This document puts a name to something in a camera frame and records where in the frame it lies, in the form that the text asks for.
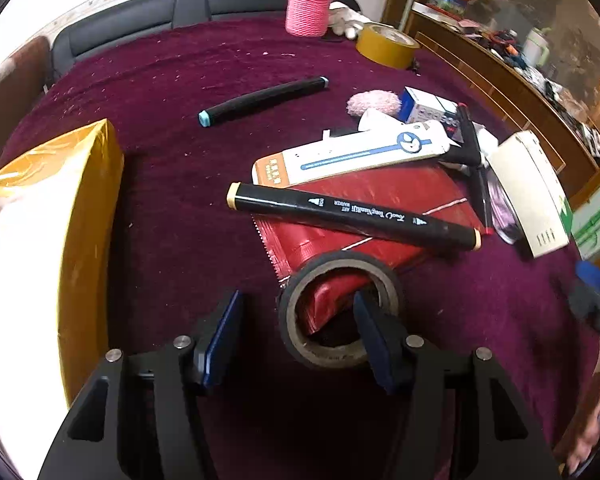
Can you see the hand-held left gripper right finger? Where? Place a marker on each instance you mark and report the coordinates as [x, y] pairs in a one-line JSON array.
[[375, 345]]

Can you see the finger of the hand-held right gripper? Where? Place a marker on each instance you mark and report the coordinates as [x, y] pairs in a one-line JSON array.
[[594, 274]]

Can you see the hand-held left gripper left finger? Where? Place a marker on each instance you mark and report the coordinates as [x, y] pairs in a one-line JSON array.
[[225, 335]]

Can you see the black tape roll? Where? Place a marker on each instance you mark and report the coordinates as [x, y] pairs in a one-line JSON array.
[[290, 320]]

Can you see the black marker beige caps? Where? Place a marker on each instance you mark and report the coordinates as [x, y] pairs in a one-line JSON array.
[[355, 215]]

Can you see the red foil packet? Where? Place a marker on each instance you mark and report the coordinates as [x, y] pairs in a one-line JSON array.
[[405, 185]]

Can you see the yellow taped cardboard box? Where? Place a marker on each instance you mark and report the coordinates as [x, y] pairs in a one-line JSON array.
[[85, 220]]

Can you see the long white blue carton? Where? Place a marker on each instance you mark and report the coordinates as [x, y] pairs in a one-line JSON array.
[[340, 160]]

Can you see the black marker teal caps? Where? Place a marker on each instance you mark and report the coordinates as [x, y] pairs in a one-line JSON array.
[[265, 100]]

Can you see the person's right forearm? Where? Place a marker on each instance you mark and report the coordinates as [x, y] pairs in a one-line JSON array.
[[582, 425]]

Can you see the green white carton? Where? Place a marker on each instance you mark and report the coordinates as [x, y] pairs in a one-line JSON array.
[[597, 225]]

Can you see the maroon tablecloth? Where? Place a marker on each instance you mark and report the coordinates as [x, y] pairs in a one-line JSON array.
[[180, 185]]

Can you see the black marker red cap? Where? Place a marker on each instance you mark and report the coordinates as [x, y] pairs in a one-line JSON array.
[[475, 160]]

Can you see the small white box dark print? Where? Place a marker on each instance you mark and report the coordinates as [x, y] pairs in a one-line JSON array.
[[450, 127]]

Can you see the white tube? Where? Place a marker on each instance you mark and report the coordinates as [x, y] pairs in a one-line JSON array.
[[375, 121]]

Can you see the white green kettle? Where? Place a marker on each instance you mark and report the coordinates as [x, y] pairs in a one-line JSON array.
[[549, 46]]

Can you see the wooden cabinet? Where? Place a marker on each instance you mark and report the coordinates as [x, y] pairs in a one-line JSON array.
[[480, 70]]

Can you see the small white blue box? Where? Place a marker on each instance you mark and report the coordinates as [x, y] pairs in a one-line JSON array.
[[425, 102]]

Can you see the pink fluffy ball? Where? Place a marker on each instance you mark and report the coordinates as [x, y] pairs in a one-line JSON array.
[[372, 102]]

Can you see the yellow tape roll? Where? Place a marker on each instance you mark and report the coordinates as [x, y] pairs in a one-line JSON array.
[[385, 50]]

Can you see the colourful printed box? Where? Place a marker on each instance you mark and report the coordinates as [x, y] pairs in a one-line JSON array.
[[445, 1]]

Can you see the black leather sofa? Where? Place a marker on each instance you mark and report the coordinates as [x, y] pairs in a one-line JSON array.
[[130, 25]]

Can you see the white plush toy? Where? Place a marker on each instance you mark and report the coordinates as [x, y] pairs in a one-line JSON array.
[[347, 20]]

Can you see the pink knitted cup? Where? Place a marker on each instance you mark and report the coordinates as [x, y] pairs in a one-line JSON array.
[[310, 7]]

